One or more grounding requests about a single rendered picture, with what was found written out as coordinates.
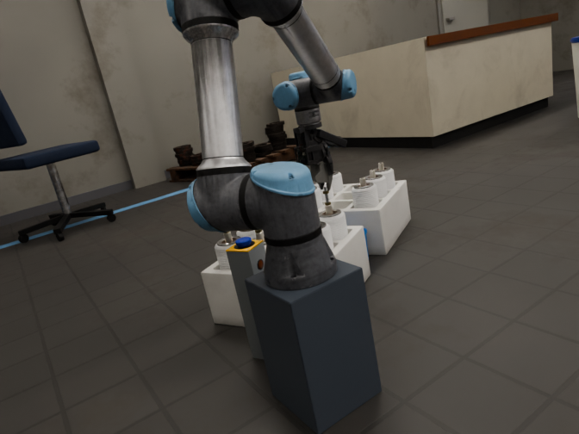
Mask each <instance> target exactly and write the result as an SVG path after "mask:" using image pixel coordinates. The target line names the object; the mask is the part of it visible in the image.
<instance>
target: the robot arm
mask: <svg viewBox="0 0 579 434"><path fill-rule="evenodd" d="M166 5H167V10H168V13H169V16H171V17H172V20H171V21H172V23H173V25H174V26H175V27H176V29H177V30H178V31H180V32H181V33H182V35H183V38H184V39H185V40H186V41H188V42H189V43H190V44H191V53H192V62H193V71H194V79H195V88H196V105H197V113H198V122H199V131H200V140H201V148H202V162H201V164H200V165H199V166H198V167H197V169H196V180H194V181H193V182H192V183H191V184H190V186H189V189H188V191H187V204H188V209H189V211H190V215H191V217H192V219H193V220H194V221H195V223H196V224H198V226H199V227H201V228H202V229H204V230H206V231H210V232H220V233H226V232H230V231H247V230H263V231H264V236H265V243H266V253H265V268H264V274H265V281H266V283H267V285H268V286H269V287H271V288H274V289H278V290H288V291H289V290H300V289H305V288H312V287H314V286H317V285H319V284H322V283H324V282H326V281H327V280H329V279H330V278H332V277H333V276H334V275H335V273H336V272H337V269H338V267H337V263H336V258H335V256H334V254H333V252H332V250H331V248H330V247H329V245H328V243H327V241H326V240H325V238H324V236H323V234H322V230H321V221H320V216H319V211H318V207H317V202H316V197H315V192H314V191H315V186H314V183H313V181H316V182H317V183H318V184H319V187H320V189H323V187H324V184H325V183H327V191H329V190H330V189H331V184H332V180H333V160H332V157H331V154H330V151H329V149H328V146H327V143H328V144H330V145H333V146H334V147H336V148H340V147H346V143H347V140H346V139H342V138H341V137H340V136H336V135H333V134H331V133H328V132H326V131H323V130H321V129H317V127H322V125H321V112H320V106H319V104H321V103H326V102H336V101H343V100H345V99H350V98H353V97H355V95H356V92H357V81H356V77H355V74H354V72H353V71H352V70H349V69H348V70H345V69H344V70H343V71H341V70H340V68H339V67H338V65H337V63H336V62H335V60H334V58H333V56H332V54H331V53H330V52H329V50H328V48H327V46H326V44H325V43H324V41H323V39H322V38H321V36H320V34H319V33H318V31H317V29H316V28H315V26H314V24H313V23H312V21H311V19H310V18H309V16H308V14H307V12H306V10H305V9H304V8H303V6H302V0H166ZM251 16H256V17H259V18H261V20H262V21H263V22H264V24H265V25H267V26H269V27H273V28H274V29H275V30H276V31H277V33H278V35H279V36H280V37H281V39H282V40H283V42H284V43H285V45H286V46H287V48H288V49H289V50H290V51H291V53H292V54H293V55H294V57H295V58H296V60H297V61H298V63H299V64H300V66H301V67H302V69H303V70H304V71H299V72H295V73H291V74H289V81H284V82H282V83H280V84H278V85H277V86H276V87H275V89H274V90H273V93H272V100H273V102H274V104H275V105H276V106H277V107H278V108H279V109H281V110H284V111H287V110H288V111H290V110H293V109H295V114H296V123H297V125H299V126H298V127H297V128H293V132H294V136H295V141H296V147H294V151H295V155H296V154H297V156H298V160H297V156H296V162H273V163H266V164H260V165H257V166H255V167H253V168H252V165H251V164H249V163H248V162H247V161H246V160H245V159H244V155H243V146H242V137H241V128H240V111H239V101H238V92H237V83H236V74H235V64H234V55H233V42H234V41H235V40H236V38H237V37H238V36H239V24H238V21H239V20H243V19H246V18H248V17H251ZM321 161H323V162H324V163H321ZM306 165H310V170H309V168H308V167H307V166H306Z"/></svg>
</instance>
